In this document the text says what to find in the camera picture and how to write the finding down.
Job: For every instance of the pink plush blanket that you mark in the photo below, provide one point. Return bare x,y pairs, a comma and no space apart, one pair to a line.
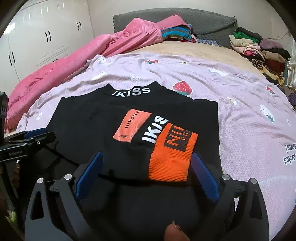
137,34

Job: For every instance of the beige mattress cover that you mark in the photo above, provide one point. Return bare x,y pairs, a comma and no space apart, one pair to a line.
202,51

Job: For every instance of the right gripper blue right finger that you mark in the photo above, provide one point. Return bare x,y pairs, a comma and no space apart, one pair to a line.
206,179

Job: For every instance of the white glossy wardrobe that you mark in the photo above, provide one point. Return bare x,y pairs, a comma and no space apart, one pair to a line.
42,32

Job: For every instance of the person's right hand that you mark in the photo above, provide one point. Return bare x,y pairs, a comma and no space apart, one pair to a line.
174,232

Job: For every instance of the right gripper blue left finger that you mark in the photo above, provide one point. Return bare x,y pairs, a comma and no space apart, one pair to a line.
86,174

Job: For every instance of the pink and teal pillow stack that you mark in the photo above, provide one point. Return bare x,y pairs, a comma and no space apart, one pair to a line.
174,28

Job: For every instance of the pile of folded clothes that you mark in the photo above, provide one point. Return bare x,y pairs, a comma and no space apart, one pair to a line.
269,57

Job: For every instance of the black sweater with orange cuffs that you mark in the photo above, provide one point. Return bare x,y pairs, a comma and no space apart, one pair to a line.
146,181

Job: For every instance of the lilac strawberry print bedsheet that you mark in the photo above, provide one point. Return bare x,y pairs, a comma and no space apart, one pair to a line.
256,120

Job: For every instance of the dark grey headboard cover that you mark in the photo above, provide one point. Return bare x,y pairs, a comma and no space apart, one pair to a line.
205,25

